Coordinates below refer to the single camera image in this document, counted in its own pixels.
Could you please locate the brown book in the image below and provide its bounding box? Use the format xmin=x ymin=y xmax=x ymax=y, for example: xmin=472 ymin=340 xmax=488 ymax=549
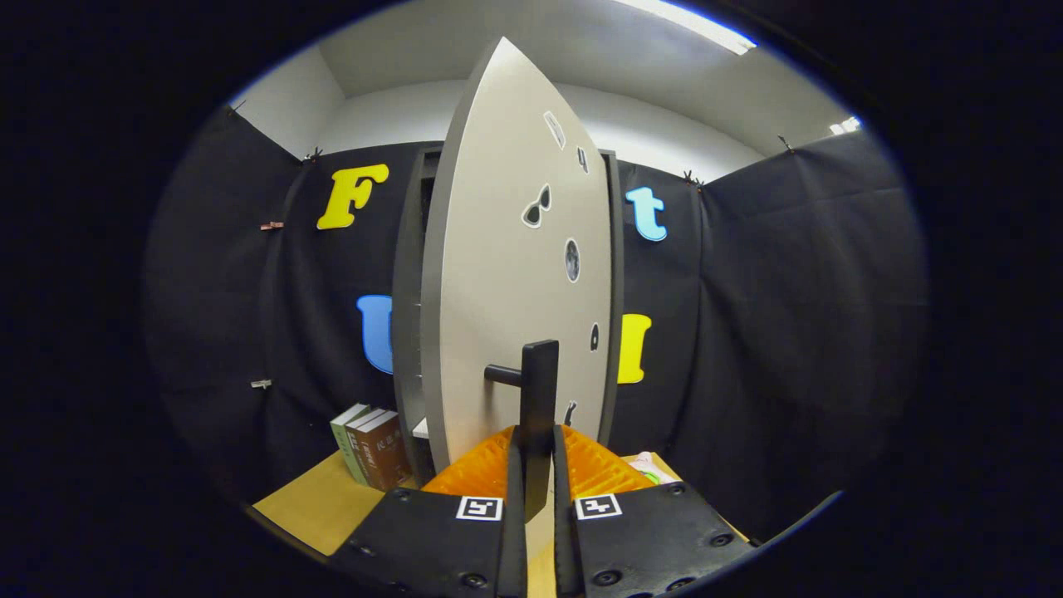
xmin=357 ymin=411 xmax=414 ymax=493

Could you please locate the ceiling light strip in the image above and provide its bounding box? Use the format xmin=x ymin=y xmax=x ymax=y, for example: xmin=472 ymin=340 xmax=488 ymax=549
xmin=615 ymin=0 xmax=758 ymax=56

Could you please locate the beige cabinet door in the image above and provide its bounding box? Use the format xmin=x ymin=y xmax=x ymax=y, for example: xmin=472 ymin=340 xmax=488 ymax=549
xmin=419 ymin=36 xmax=615 ymax=474

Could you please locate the white patterned packet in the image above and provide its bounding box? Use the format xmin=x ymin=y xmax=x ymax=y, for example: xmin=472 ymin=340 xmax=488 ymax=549
xmin=621 ymin=453 xmax=678 ymax=487

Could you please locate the black backdrop cloth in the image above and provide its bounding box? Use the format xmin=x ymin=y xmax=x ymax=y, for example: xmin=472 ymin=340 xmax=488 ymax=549
xmin=141 ymin=104 xmax=929 ymax=541

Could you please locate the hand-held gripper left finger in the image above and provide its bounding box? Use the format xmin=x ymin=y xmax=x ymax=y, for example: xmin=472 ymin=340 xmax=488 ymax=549
xmin=328 ymin=425 xmax=528 ymax=598

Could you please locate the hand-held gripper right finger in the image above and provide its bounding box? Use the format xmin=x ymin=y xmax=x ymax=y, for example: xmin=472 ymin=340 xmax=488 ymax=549
xmin=551 ymin=424 xmax=757 ymax=598

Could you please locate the dark grey cabinet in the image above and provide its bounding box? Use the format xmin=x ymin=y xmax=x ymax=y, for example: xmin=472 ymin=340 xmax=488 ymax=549
xmin=390 ymin=143 xmax=625 ymax=487

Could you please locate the black door handle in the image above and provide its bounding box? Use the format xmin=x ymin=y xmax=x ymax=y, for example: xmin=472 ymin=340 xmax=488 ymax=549
xmin=484 ymin=339 xmax=560 ymax=522

